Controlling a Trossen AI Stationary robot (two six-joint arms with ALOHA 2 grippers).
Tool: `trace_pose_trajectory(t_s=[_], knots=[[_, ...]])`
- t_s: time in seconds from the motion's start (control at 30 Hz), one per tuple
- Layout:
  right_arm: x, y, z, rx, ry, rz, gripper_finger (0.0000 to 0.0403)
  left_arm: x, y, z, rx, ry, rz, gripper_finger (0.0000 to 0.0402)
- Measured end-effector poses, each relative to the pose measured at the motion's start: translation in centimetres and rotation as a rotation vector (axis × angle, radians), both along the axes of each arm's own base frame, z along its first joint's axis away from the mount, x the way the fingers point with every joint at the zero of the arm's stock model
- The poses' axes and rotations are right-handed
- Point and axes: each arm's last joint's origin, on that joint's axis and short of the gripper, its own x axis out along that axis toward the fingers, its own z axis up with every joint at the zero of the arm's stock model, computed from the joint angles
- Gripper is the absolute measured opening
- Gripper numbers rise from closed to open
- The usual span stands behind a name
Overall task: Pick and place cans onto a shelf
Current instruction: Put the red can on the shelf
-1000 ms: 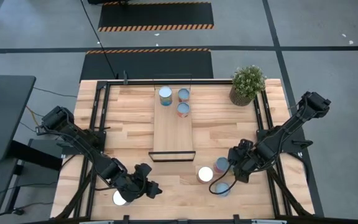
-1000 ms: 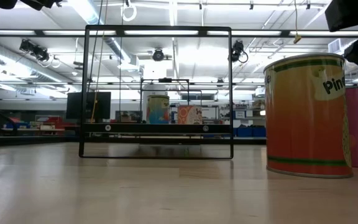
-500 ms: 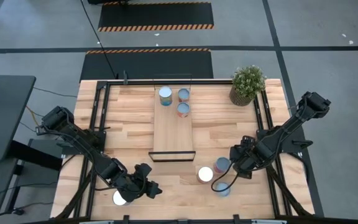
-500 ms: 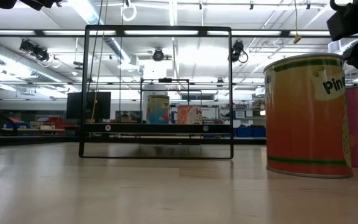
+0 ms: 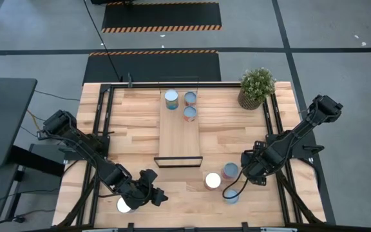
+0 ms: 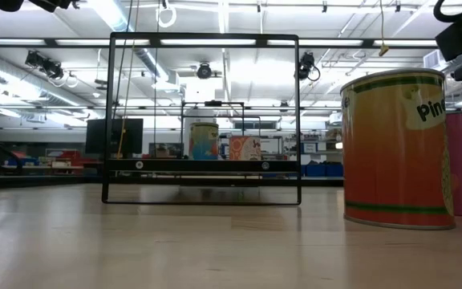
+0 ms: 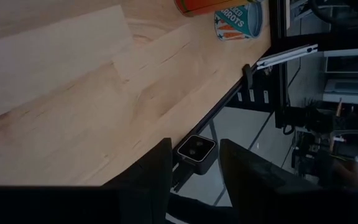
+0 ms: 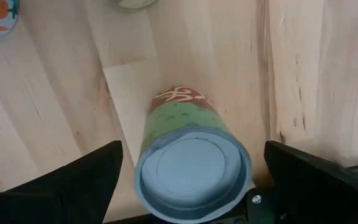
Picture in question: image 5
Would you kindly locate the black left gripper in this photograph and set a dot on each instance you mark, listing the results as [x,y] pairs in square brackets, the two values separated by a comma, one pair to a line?
[137,195]

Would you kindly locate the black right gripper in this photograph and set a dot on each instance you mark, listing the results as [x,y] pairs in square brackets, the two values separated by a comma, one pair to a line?
[254,167]

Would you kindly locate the magenta soup label can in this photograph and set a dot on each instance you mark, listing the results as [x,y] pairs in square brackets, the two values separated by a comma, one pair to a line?
[230,169]

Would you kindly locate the light blue tin can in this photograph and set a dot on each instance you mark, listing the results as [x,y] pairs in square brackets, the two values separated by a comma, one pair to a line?
[232,197]

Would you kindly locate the blue cherry label can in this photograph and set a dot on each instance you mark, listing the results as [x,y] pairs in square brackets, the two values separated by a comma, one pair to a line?
[121,206]

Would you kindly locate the orange pineapple label can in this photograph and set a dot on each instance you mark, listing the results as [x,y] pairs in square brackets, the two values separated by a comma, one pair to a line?
[212,180]

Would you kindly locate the teal tomato label can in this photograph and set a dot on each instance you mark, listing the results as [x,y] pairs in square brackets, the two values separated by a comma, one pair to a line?
[171,96]

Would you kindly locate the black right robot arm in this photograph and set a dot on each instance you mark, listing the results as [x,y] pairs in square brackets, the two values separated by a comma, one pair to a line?
[301,129]

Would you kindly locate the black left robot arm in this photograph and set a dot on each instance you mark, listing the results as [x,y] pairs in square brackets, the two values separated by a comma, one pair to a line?
[85,145]

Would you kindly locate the green potted plant ribbed pot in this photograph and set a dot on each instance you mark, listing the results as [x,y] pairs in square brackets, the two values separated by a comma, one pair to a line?
[257,85]

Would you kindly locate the black hazard-striped floor mat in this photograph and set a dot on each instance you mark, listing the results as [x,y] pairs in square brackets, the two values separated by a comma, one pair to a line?
[155,67]
[161,14]

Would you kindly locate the black desk support bar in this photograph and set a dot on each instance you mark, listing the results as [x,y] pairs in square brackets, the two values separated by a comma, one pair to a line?
[37,161]

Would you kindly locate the dark grey desk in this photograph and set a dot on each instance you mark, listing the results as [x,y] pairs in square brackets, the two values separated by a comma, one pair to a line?
[5,119]

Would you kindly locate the black aluminium table frame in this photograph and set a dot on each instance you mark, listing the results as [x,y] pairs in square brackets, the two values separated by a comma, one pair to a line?
[147,85]

